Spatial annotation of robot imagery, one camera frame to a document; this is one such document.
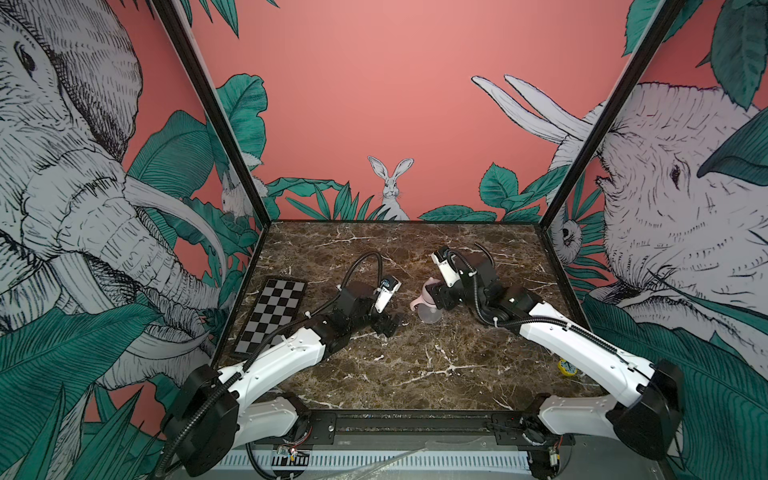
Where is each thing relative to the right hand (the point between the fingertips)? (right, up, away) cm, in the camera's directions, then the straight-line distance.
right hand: (434, 276), depth 78 cm
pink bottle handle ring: (-3, -8, +8) cm, 12 cm away
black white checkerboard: (-49, -12, +15) cm, 52 cm away
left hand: (-11, -6, +3) cm, 13 cm away
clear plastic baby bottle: (0, -14, +16) cm, 21 cm away
